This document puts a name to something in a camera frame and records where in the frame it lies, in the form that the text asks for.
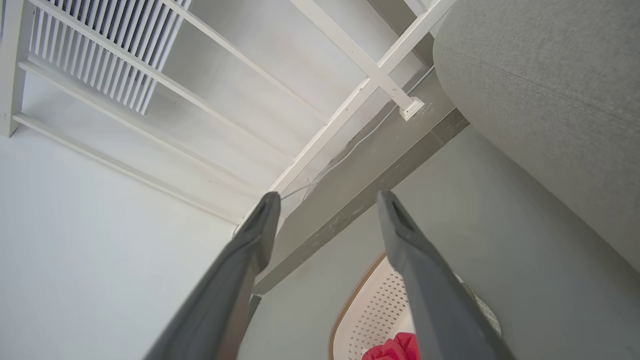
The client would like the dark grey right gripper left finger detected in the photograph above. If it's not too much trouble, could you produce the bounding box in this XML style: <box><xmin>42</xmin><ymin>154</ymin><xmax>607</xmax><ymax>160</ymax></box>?
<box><xmin>144</xmin><ymin>191</ymin><xmax>281</xmax><ymax>360</ymax></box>

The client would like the grey fabric sofa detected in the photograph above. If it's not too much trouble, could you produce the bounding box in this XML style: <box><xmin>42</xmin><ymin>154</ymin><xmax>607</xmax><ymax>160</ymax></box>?
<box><xmin>432</xmin><ymin>0</ymin><xmax>640</xmax><ymax>273</ymax></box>

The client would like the cream perforated laundry basket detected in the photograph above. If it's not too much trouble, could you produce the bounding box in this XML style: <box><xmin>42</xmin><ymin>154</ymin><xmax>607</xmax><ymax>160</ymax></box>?
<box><xmin>328</xmin><ymin>252</ymin><xmax>502</xmax><ymax>360</ymax></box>

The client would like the white metal frame rack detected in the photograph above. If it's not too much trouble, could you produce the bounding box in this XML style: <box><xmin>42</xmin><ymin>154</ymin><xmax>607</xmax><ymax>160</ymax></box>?
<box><xmin>0</xmin><ymin>0</ymin><xmax>458</xmax><ymax>226</ymax></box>

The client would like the white louvred vent panel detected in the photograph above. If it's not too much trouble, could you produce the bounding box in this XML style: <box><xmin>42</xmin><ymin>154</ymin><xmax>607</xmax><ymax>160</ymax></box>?
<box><xmin>30</xmin><ymin>0</ymin><xmax>193</xmax><ymax>116</ymax></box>

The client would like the red garment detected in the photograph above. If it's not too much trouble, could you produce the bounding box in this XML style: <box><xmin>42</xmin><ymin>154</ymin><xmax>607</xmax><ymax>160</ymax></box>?
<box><xmin>361</xmin><ymin>332</ymin><xmax>421</xmax><ymax>360</ymax></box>

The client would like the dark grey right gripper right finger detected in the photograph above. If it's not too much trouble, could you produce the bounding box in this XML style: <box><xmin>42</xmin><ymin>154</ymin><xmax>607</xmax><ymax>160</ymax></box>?
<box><xmin>376</xmin><ymin>190</ymin><xmax>516</xmax><ymax>360</ymax></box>

